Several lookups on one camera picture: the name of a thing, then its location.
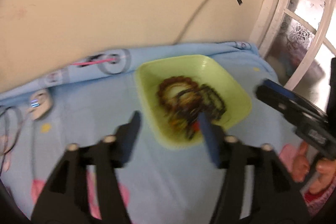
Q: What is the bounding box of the green plastic tray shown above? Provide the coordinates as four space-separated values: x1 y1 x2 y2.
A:
134 55 252 149

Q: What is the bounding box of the amber bead bracelet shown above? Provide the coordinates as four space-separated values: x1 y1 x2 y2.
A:
167 97 208 135

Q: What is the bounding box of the white charger device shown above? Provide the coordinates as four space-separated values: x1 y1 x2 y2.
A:
28 89 54 121

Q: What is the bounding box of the black cable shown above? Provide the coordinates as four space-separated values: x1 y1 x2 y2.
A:
0 105 25 156

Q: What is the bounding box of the blue cartoon pig bedsheet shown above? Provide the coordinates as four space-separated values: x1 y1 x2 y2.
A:
1 42 311 223

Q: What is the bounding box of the red pendant black cord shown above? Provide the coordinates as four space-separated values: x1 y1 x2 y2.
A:
186 121 204 140

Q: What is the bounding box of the dark large bead bracelet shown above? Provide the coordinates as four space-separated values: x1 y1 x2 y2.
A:
199 84 227 119

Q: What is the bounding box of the dark small bead bracelet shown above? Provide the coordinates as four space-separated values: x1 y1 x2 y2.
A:
156 76 200 109

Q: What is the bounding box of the white window frame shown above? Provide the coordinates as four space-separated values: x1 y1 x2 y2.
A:
249 0 335 90

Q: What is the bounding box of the white wall cable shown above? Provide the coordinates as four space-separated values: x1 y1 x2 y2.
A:
172 0 224 45

